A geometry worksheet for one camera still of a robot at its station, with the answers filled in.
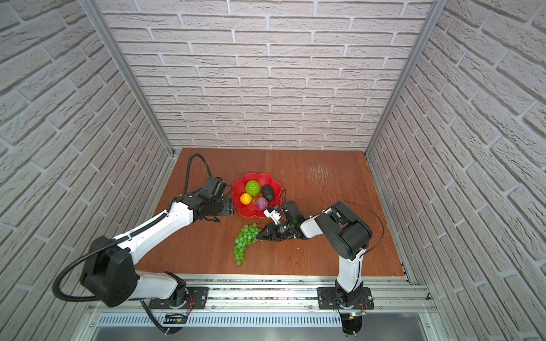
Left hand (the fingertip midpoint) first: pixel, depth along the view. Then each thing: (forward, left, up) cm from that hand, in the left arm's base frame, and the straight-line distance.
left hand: (228, 203), depth 86 cm
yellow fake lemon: (+7, -6, -7) cm, 11 cm away
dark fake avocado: (+9, -16, -6) cm, 19 cm away
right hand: (-11, -13, -9) cm, 20 cm away
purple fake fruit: (+4, -14, -7) cm, 16 cm away
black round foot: (-42, -44, -11) cm, 62 cm away
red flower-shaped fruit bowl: (+15, -2, -10) cm, 18 cm away
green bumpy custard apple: (+11, -10, -5) cm, 16 cm away
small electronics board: (-38, +17, -15) cm, 44 cm away
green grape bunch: (-12, -8, -6) cm, 16 cm away
